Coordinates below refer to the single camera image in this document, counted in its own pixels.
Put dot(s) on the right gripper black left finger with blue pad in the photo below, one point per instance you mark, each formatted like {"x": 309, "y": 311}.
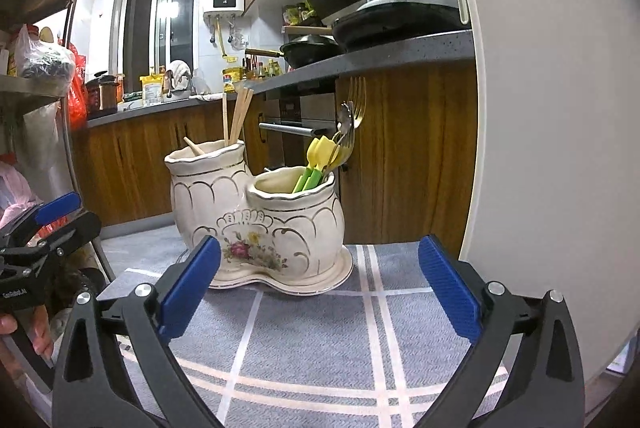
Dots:
{"x": 91, "y": 385}

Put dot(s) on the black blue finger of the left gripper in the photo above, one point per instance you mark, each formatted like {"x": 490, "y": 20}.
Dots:
{"x": 47, "y": 213}

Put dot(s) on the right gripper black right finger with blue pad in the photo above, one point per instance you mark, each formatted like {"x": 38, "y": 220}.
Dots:
{"x": 545, "y": 386}

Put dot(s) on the yellow tulip green handle spoon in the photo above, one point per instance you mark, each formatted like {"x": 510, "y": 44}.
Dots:
{"x": 322, "y": 151}

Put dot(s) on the silver flower head spoon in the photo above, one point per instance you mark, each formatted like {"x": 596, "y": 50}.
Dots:
{"x": 345, "y": 128}

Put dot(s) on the kitchen window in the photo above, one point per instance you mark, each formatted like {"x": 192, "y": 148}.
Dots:
{"x": 152, "y": 34}

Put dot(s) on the grey kitchen countertop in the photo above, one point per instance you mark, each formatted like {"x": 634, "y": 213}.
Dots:
{"x": 440, "y": 47}

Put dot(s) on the person's left hand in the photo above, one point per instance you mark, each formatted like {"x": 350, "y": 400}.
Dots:
{"x": 35, "y": 322}

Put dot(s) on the pink plastic bag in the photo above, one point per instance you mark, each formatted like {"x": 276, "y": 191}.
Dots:
{"x": 16, "y": 194}

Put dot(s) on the red plastic bag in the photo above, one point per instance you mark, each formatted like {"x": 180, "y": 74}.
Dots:
{"x": 76, "y": 99}

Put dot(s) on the clear plastic bag on shelf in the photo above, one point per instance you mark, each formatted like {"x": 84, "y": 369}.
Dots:
{"x": 49, "y": 65}

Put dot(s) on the white floral ceramic utensil holder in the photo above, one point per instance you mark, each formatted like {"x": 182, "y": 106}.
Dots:
{"x": 268, "y": 233}

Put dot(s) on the metal storage shelf rack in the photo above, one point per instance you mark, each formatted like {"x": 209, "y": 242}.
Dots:
{"x": 36, "y": 115}

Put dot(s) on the wooden chopstick bundle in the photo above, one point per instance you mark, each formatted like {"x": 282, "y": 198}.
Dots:
{"x": 232, "y": 127}

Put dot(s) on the small black frying pan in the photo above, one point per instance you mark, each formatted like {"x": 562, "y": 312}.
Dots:
{"x": 302, "y": 51}

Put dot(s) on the gold metal fork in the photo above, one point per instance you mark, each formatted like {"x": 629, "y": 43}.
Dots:
{"x": 358, "y": 94}

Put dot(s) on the large black wok with lid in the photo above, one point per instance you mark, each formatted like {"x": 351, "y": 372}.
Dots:
{"x": 378, "y": 22}

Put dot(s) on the white refrigerator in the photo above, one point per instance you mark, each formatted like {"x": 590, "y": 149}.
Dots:
{"x": 555, "y": 201}

